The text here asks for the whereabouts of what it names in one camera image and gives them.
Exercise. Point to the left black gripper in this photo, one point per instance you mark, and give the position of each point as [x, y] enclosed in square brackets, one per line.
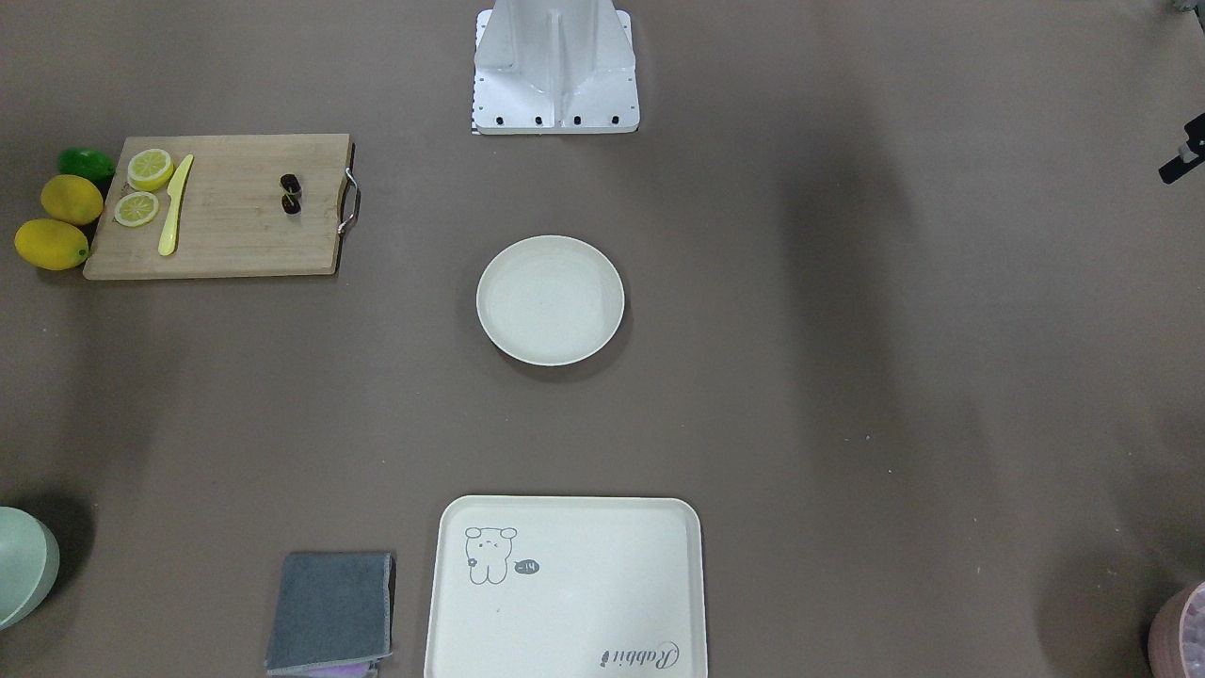
[1180, 166]

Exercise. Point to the cream round plate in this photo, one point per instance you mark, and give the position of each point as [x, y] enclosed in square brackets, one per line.
[550, 300]

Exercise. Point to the dark red cherry pair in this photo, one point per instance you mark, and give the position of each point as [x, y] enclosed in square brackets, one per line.
[291, 194]

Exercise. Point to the cream rabbit tray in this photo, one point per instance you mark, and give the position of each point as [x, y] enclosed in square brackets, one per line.
[568, 586]

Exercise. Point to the pink bowl with ice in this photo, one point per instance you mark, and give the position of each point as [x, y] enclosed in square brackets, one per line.
[1176, 636]

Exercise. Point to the bamboo cutting board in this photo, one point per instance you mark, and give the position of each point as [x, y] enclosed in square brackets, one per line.
[232, 222]

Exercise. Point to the grey folded cloth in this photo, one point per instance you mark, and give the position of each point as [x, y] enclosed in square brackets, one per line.
[333, 615]

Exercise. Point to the yellow plastic knife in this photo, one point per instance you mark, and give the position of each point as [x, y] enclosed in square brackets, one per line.
[168, 240]

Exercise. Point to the upper lemon slice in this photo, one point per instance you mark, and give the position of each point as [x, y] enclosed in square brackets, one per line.
[150, 170]

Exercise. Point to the lemon slice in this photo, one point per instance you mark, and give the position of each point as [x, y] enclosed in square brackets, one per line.
[150, 170]
[137, 209]

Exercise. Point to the lower lemon slice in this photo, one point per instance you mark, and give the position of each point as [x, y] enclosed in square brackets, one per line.
[137, 209]

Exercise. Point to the green lime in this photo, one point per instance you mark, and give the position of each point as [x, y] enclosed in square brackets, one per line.
[90, 164]

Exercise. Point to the near whole lemon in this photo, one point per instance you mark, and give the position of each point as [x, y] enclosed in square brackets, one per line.
[73, 199]

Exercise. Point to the whole lemon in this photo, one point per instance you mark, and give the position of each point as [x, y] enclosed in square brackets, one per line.
[73, 199]
[51, 244]

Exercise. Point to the far whole lemon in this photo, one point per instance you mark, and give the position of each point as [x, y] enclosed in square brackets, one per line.
[51, 244]

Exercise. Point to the mint green bowl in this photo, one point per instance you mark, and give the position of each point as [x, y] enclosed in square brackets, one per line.
[30, 559]

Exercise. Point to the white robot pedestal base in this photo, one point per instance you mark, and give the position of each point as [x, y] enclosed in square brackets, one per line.
[554, 68]

